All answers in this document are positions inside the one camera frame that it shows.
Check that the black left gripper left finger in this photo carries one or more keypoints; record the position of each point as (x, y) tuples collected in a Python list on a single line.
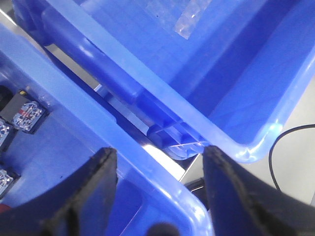
[(78, 206)]

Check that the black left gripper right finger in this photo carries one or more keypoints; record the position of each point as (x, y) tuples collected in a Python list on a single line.
[(242, 205)]

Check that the red push button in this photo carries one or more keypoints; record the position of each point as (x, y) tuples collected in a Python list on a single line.
[(7, 133), (24, 113)]

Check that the red push button far right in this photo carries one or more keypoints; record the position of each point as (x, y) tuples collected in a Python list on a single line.
[(7, 133)]

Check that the blue source bin with buttons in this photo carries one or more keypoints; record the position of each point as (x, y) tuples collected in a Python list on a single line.
[(148, 199)]

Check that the yellow push button tilted centre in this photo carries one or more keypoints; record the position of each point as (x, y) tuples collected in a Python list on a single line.
[(8, 177)]

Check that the clear tape patch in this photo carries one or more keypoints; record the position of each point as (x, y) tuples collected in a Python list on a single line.
[(179, 16)]

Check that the blue destination bin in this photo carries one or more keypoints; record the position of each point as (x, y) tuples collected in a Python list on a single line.
[(232, 84)]

